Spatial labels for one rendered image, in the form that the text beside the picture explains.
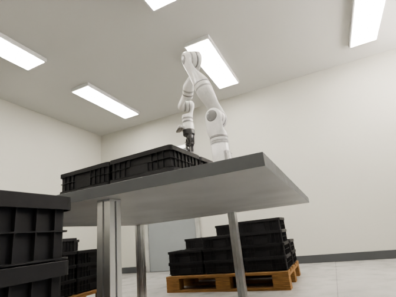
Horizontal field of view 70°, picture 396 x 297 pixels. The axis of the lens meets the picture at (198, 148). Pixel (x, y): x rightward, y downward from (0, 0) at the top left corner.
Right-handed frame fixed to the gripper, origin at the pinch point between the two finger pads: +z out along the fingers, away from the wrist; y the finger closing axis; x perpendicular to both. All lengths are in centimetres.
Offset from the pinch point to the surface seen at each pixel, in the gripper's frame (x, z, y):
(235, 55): -115, -178, 132
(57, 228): 56, 47, -103
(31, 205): 60, 43, -108
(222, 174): 17, 34, -87
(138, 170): 34.2, 15.9, -21.0
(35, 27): 123, -178, 119
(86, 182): 60, 16, 5
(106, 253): 49, 53, -53
